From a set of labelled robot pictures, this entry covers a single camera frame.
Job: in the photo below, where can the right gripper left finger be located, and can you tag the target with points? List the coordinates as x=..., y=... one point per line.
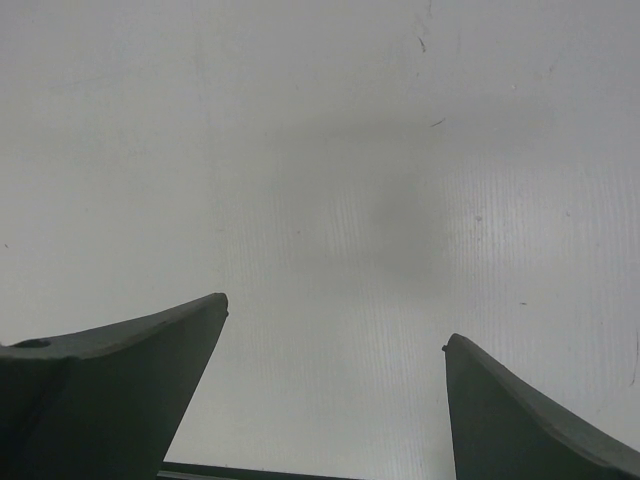
x=104, y=403

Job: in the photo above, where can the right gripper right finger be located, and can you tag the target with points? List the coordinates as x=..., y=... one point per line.
x=503, y=428

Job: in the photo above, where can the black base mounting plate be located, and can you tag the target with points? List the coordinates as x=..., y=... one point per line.
x=173, y=470

